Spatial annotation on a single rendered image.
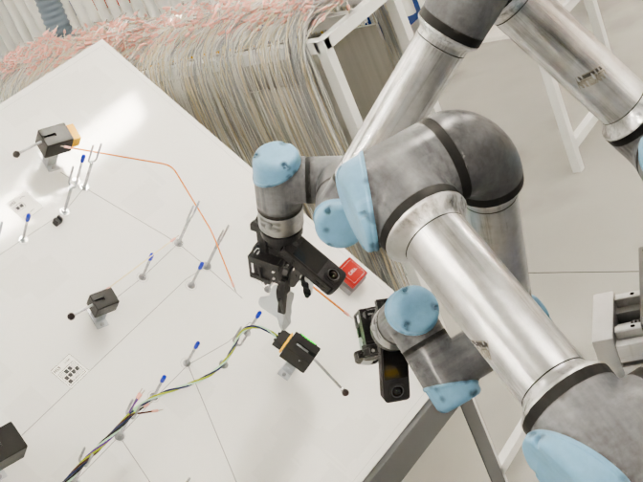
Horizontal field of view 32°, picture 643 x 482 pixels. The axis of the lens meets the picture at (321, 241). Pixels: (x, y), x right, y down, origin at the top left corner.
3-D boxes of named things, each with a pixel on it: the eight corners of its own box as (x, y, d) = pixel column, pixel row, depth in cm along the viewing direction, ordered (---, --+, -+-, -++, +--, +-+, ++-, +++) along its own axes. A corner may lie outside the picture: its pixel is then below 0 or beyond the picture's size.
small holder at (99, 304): (57, 319, 200) (63, 300, 194) (101, 302, 205) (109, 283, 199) (69, 340, 198) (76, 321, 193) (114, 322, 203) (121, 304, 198)
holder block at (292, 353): (303, 373, 205) (310, 364, 202) (278, 356, 206) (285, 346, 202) (314, 358, 208) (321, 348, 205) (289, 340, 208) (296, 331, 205)
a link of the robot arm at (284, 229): (311, 198, 181) (286, 229, 176) (312, 218, 185) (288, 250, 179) (271, 185, 184) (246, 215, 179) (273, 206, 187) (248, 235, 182)
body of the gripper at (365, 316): (393, 310, 191) (410, 294, 180) (403, 359, 189) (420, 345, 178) (350, 317, 190) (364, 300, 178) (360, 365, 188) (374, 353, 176)
